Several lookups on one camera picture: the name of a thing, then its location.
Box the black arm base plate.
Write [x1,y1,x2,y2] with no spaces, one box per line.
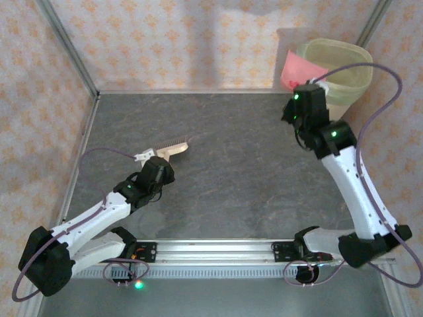
[112,242,158,264]
[270,241,333,264]

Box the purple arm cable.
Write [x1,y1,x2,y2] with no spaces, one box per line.
[283,62,423,287]
[11,147,149,303]

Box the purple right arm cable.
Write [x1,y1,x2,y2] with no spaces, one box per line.
[283,62,423,287]

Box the aluminium table edge rail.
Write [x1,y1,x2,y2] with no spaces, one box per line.
[52,95,100,240]

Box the aluminium frame strut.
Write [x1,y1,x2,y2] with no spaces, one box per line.
[378,265,409,317]
[16,292,46,317]

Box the green plastic bin liner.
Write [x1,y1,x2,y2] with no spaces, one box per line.
[295,38,373,107]

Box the grey slotted cable duct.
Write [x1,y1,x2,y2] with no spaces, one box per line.
[71,266,386,280]

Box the beige hand brush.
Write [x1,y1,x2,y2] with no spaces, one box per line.
[152,137,190,165]

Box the aluminium corner post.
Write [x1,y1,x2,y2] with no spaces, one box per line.
[356,0,393,47]
[35,0,100,99]

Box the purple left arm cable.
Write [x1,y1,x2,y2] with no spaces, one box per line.
[11,147,149,303]

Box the pink plastic dustpan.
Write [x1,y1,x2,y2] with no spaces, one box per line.
[280,49,329,93]

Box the beige ribbed waste bin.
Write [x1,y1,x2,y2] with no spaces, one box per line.
[325,94,350,122]

